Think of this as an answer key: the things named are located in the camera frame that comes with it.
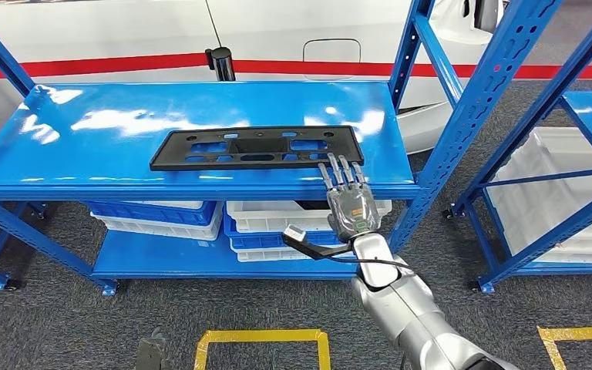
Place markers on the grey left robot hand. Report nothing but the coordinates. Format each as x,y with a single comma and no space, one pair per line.
150,355

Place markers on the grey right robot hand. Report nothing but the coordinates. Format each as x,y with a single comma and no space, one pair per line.
352,212

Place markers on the black plastic plate bracket part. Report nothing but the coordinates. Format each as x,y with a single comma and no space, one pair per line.
173,153

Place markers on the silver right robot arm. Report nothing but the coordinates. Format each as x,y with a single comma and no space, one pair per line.
408,316

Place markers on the large white plastic crate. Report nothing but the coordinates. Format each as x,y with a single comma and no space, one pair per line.
556,153

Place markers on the yellow floor tape square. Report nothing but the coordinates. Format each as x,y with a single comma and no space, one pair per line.
582,333

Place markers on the white car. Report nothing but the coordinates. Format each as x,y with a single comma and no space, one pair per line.
122,30

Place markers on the red barrier belt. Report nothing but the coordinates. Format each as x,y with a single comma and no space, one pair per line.
97,65

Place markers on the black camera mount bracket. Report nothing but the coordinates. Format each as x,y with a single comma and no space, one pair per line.
316,251

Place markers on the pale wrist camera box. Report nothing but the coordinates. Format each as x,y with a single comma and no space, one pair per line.
294,234

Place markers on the black barrier post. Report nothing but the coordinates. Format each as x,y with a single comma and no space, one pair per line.
222,64

